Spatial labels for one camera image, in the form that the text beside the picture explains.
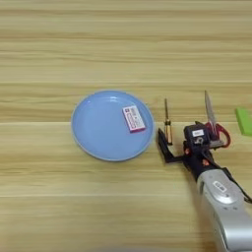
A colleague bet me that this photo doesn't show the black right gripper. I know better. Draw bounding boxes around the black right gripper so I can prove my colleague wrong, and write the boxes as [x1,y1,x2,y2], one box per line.
[157,120,227,182]

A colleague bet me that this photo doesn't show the screwdriver with amber handle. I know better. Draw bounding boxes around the screwdriver with amber handle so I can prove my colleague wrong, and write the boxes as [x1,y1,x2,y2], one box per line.
[163,97,174,146]

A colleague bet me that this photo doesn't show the red-handled scissors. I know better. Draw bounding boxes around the red-handled scissors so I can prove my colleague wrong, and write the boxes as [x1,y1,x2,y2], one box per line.
[204,90,232,150]

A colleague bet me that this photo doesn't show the small white and pink box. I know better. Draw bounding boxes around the small white and pink box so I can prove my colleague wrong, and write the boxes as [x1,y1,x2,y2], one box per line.
[121,104,147,134]

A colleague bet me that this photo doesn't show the green rectangular block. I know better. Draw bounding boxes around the green rectangular block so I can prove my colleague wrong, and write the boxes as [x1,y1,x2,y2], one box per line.
[234,106,252,137]

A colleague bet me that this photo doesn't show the blue round plate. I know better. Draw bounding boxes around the blue round plate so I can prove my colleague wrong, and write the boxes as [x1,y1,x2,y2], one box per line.
[70,90,156,162]

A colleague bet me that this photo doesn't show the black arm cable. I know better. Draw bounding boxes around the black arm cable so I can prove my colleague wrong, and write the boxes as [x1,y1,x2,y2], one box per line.
[225,167,252,205]

